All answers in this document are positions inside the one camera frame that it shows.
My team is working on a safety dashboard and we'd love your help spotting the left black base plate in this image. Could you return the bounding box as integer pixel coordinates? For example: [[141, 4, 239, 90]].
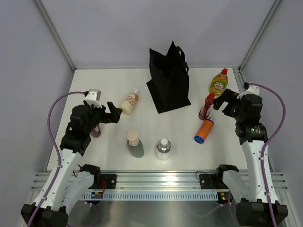
[[89, 174, 117, 190]]

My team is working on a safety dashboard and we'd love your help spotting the silver bottle white cap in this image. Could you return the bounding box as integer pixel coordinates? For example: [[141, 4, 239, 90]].
[[156, 138, 172, 160]]

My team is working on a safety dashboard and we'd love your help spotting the white slotted cable duct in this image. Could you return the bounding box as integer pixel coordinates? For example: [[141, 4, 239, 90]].
[[79, 192, 219, 201]]

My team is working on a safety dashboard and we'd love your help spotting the right aluminium frame post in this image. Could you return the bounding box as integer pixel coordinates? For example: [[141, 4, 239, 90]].
[[238, 0, 282, 72]]

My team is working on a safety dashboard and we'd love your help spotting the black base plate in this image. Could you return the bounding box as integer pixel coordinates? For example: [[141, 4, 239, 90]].
[[89, 174, 117, 190], [199, 174, 228, 190]]

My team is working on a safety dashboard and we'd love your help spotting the orange spray bottle blue cap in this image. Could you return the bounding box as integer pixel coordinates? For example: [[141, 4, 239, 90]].
[[194, 117, 214, 144]]

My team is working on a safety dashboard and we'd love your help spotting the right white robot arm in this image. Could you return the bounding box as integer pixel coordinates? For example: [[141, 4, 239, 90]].
[[214, 86, 288, 227]]

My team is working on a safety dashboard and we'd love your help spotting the dark red bottle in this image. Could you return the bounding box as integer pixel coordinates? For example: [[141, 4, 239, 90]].
[[90, 126, 101, 138]]

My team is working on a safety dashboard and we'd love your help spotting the black canvas bag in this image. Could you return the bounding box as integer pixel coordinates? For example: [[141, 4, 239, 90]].
[[146, 42, 191, 114]]

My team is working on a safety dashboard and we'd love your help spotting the cream pump lotion bottle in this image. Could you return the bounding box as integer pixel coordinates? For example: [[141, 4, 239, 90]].
[[119, 88, 139, 115]]

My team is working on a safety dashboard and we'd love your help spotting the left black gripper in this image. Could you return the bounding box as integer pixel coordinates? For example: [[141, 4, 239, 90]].
[[84, 100, 122, 134]]

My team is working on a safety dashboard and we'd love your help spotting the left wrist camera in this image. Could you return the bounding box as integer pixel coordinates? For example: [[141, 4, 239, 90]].
[[84, 89, 101, 108]]

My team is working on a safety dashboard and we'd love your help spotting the aluminium frame post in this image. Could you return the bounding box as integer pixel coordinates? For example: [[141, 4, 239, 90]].
[[238, 0, 282, 72], [32, 0, 76, 72]]

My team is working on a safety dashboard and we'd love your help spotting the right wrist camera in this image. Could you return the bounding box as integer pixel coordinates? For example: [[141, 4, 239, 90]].
[[237, 82, 260, 99]]

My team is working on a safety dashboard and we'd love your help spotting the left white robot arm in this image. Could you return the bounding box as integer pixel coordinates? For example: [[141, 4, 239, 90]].
[[21, 102, 122, 227]]

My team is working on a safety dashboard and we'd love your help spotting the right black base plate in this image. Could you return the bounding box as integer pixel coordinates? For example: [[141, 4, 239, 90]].
[[199, 174, 228, 190]]

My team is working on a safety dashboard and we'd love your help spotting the green bottle beige cap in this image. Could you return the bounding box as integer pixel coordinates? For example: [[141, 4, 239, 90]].
[[126, 130, 144, 158]]

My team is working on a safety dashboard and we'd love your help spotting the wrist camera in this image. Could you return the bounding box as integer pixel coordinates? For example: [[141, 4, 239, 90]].
[[237, 82, 260, 99], [84, 89, 101, 108]]

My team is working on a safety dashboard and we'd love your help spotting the aluminium mounting rail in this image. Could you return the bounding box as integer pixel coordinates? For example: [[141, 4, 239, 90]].
[[30, 171, 288, 192]]

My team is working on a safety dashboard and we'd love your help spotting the yellow Fairy dish soap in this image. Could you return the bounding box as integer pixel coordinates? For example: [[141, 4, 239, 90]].
[[209, 68, 228, 97]]

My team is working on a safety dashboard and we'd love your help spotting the left aluminium frame post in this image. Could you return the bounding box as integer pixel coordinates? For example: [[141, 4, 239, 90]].
[[32, 0, 76, 72]]

